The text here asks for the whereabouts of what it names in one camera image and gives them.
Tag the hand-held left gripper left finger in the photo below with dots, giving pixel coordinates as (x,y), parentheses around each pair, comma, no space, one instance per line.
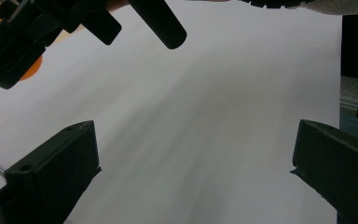
(52,174)

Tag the black ridged object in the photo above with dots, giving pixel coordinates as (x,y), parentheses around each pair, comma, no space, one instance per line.
(273,3)

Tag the aluminium floor rail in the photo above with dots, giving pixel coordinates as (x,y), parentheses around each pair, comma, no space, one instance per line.
(351,104)

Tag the orange ball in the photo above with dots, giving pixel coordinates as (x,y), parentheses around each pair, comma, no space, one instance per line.
(31,70)

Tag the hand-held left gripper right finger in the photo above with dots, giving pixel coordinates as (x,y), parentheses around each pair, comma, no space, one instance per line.
(341,168)

